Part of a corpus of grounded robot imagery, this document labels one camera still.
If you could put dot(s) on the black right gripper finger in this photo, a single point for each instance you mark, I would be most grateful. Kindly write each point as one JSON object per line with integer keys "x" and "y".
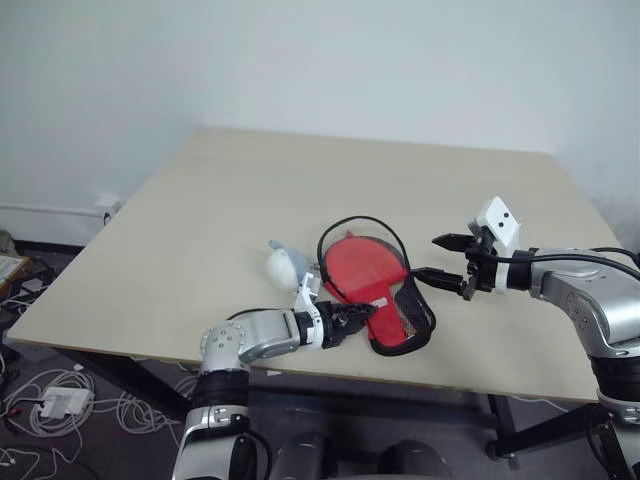
{"x": 455, "y": 243}
{"x": 442, "y": 280}

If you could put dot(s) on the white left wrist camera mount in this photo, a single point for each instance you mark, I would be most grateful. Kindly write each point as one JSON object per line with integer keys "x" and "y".
{"x": 306, "y": 295}

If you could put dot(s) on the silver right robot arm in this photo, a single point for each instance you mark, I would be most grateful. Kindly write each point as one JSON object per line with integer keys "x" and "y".
{"x": 575, "y": 290}

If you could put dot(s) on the black mesh paddle case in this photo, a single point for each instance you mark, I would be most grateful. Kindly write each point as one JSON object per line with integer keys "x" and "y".
{"x": 425, "y": 314}

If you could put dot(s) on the box with papers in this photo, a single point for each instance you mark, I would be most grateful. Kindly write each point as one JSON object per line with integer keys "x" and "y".
{"x": 10, "y": 268}

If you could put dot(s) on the red table tennis paddle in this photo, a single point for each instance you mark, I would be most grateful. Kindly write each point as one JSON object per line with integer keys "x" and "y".
{"x": 360, "y": 265}

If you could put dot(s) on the white power adapter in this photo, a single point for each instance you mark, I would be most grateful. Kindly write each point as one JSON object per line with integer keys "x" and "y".
{"x": 65, "y": 402}

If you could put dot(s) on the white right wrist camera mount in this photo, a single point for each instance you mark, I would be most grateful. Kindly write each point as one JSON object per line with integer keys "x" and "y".
{"x": 500, "y": 220}

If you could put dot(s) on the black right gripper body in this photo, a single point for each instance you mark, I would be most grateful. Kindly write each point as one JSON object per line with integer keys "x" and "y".
{"x": 481, "y": 270}

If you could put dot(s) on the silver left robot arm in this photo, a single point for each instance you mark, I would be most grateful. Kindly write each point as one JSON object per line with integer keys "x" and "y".
{"x": 260, "y": 335}

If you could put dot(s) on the white wall socket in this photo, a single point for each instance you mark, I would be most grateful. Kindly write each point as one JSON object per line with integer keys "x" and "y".
{"x": 107, "y": 206}

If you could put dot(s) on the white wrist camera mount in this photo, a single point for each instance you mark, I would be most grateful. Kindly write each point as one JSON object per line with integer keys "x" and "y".
{"x": 306, "y": 295}
{"x": 500, "y": 220}

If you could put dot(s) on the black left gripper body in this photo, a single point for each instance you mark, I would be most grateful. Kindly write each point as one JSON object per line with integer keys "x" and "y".
{"x": 332, "y": 327}

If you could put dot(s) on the white and grey plush toy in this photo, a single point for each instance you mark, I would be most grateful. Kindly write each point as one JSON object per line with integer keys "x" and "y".
{"x": 282, "y": 267}

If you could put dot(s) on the black metal table frame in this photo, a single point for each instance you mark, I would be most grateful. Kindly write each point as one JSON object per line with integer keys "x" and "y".
{"x": 505, "y": 425}

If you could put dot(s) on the dark grey rounded shape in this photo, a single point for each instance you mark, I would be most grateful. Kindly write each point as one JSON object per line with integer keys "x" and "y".
{"x": 417, "y": 462}

